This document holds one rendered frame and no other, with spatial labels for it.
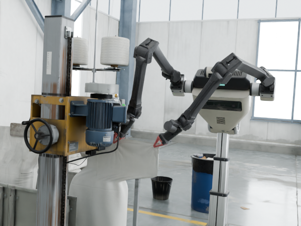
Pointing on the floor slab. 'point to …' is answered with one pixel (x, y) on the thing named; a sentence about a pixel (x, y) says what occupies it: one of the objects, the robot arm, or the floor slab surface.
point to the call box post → (136, 202)
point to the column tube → (60, 79)
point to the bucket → (161, 187)
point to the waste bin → (201, 181)
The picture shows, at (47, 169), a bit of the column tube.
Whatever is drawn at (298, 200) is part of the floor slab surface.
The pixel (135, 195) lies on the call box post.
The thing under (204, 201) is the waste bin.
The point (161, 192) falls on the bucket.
